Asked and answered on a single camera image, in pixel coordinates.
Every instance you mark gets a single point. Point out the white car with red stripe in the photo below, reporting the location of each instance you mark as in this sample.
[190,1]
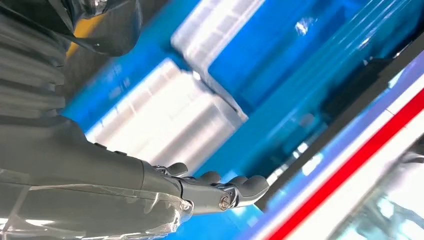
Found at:
[331,185]

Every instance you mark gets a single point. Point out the blue metal shelf rack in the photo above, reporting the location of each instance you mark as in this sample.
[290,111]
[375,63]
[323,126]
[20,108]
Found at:
[281,109]

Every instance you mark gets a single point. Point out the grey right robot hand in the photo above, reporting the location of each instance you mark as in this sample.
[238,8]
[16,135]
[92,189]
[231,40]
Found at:
[73,172]

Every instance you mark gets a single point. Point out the white plastic crate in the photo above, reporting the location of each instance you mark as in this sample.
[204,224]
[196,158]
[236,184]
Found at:
[212,30]
[159,116]

